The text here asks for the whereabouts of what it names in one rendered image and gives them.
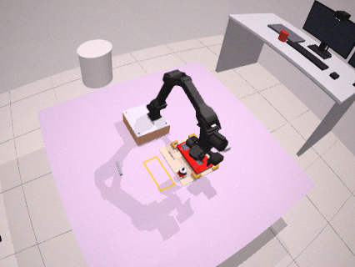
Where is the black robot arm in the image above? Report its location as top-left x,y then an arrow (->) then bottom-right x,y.
147,70 -> 228,161

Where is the black wheel with white rim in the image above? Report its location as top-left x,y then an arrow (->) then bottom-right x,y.
179,167 -> 188,174

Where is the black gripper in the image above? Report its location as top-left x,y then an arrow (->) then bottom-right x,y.
186,135 -> 224,167

